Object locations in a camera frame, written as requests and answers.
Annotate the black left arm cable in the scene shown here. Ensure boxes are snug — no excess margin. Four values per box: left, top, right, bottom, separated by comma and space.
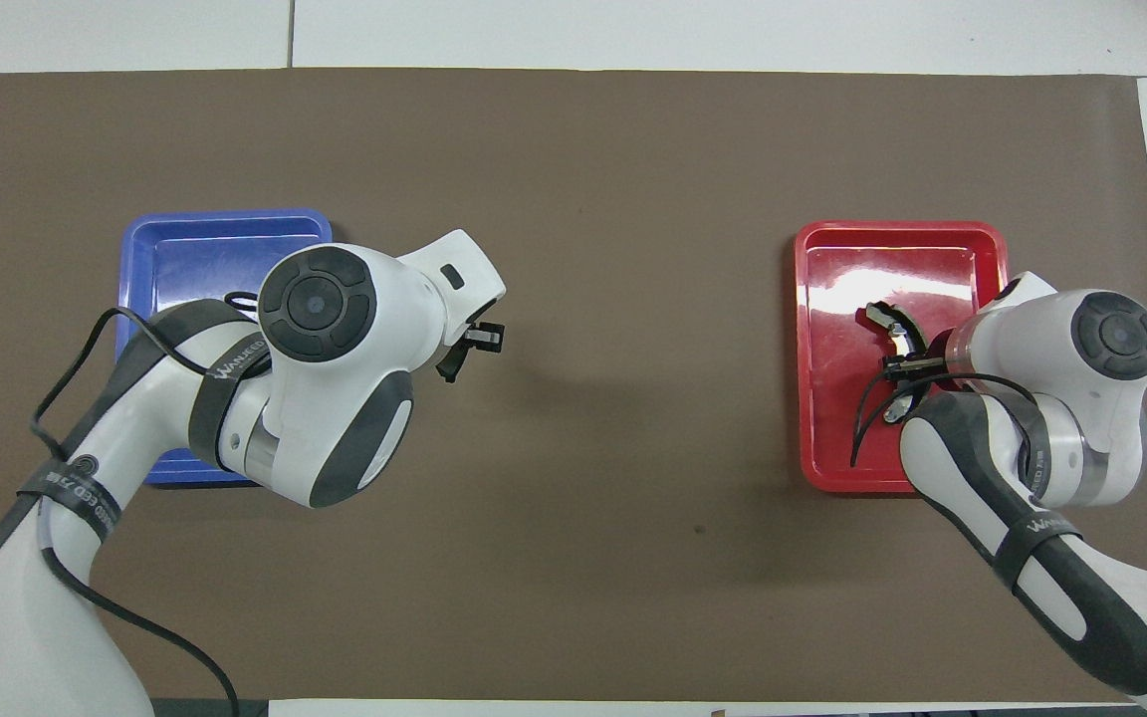
29, 289, 281, 717

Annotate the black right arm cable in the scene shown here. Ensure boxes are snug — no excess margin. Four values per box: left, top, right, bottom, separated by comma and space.
849, 354, 1040, 469

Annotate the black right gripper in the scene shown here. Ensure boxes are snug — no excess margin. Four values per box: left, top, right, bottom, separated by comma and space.
917, 327, 955, 391

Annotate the brown table mat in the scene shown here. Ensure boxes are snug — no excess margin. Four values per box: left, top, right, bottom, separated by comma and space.
0, 68, 1147, 704

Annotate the blue plastic tray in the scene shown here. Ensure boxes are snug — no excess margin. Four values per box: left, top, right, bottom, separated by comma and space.
115, 207, 334, 489

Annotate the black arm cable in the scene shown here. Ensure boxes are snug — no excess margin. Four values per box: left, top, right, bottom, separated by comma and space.
29, 289, 281, 717
849, 354, 1040, 469

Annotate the red plastic tray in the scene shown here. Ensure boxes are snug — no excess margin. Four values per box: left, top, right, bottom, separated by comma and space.
794, 220, 1011, 496

